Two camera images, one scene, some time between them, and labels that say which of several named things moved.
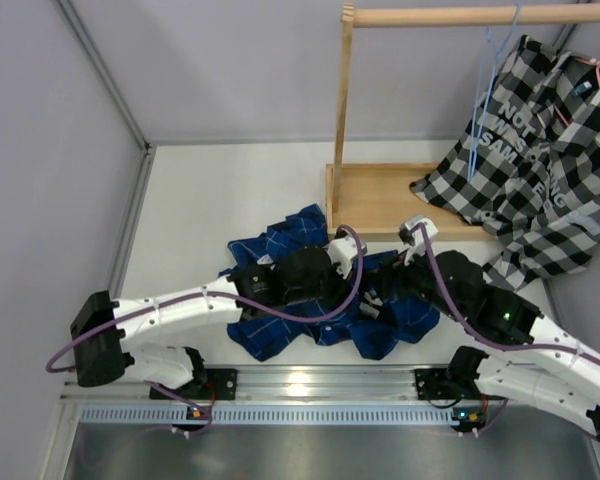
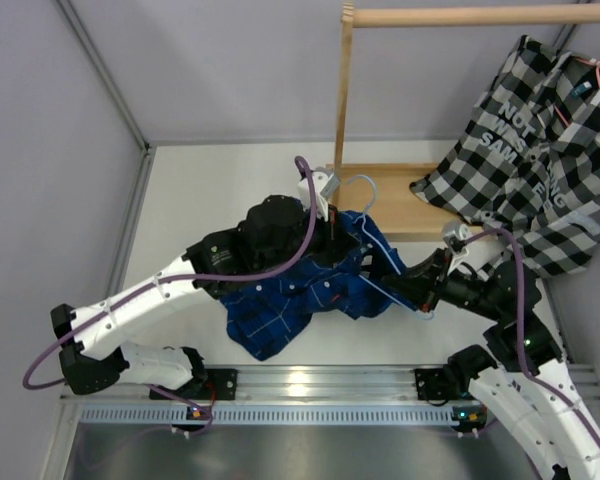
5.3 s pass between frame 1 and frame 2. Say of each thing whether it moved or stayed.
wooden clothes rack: stayed
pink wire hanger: stayed
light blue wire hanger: moved
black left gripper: moved
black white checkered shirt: stayed
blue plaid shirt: moved
